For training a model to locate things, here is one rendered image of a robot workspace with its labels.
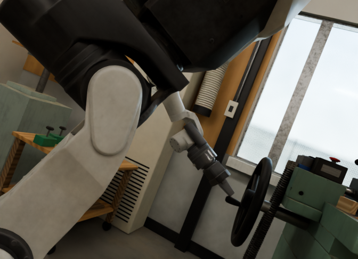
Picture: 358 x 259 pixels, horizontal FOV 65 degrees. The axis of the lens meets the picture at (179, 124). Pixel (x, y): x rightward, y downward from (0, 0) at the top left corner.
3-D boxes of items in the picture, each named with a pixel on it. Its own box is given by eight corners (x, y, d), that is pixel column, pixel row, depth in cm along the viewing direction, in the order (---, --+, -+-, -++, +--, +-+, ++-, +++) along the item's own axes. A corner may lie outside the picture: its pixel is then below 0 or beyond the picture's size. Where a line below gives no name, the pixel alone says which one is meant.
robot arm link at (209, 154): (206, 191, 105) (186, 165, 107) (225, 175, 108) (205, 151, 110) (215, 187, 93) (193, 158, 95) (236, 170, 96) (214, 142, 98)
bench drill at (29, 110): (9, 158, 276) (68, 8, 275) (54, 185, 254) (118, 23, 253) (-43, 158, 231) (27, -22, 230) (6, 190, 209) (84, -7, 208)
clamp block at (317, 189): (278, 188, 94) (289, 163, 94) (319, 205, 91) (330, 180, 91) (287, 196, 79) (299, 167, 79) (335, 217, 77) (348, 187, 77)
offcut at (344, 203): (355, 215, 70) (359, 203, 70) (349, 213, 69) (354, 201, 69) (341, 209, 73) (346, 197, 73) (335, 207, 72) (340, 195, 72)
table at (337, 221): (267, 186, 116) (272, 173, 116) (342, 218, 110) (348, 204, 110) (303, 232, 57) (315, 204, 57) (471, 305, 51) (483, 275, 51)
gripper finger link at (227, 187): (228, 197, 99) (217, 183, 100) (235, 192, 100) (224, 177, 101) (230, 197, 97) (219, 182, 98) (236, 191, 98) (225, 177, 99)
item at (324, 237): (291, 211, 104) (295, 201, 104) (350, 237, 99) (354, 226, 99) (328, 253, 64) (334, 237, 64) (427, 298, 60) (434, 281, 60)
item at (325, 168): (292, 165, 92) (299, 150, 92) (326, 178, 90) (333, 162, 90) (302, 169, 79) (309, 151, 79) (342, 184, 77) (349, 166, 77)
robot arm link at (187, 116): (179, 148, 106) (165, 116, 102) (196, 137, 110) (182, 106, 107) (189, 149, 100) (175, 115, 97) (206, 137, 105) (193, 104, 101)
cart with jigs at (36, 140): (58, 197, 232) (87, 126, 231) (112, 231, 212) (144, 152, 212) (-21, 211, 170) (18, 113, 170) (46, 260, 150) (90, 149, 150)
